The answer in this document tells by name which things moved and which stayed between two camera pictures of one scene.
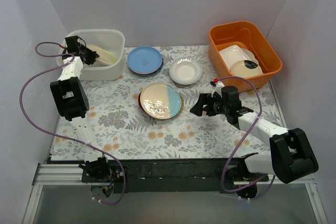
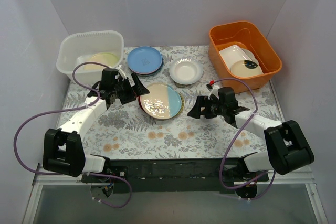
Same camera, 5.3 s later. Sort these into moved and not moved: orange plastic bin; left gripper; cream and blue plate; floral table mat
Moved: left gripper
Not moved: orange plastic bin; floral table mat; cream and blue plate
